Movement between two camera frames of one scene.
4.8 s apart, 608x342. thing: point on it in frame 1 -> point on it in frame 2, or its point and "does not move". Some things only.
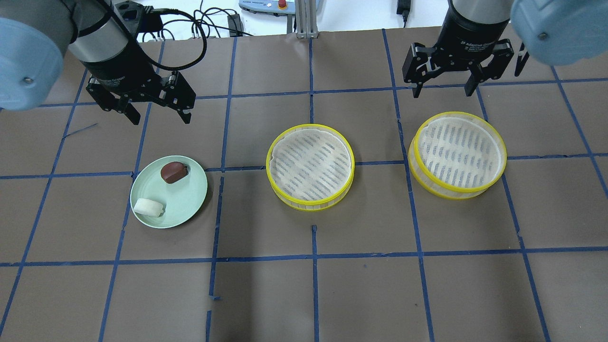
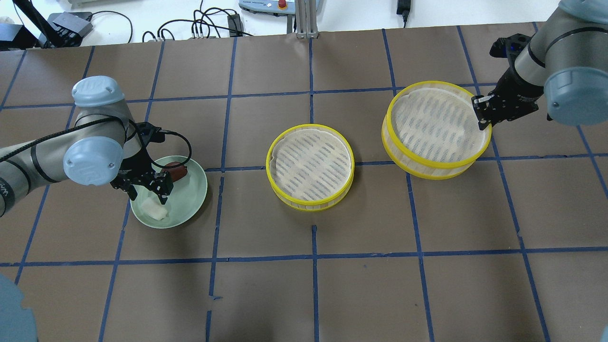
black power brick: (235, 26) does not move
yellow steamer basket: (310, 167) does not move
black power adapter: (403, 7) does not move
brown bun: (173, 171) does not move
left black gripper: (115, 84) -> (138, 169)
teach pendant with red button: (278, 8) does not move
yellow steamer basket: (456, 155) -> (431, 131)
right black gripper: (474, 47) -> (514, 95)
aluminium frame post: (307, 19) does not move
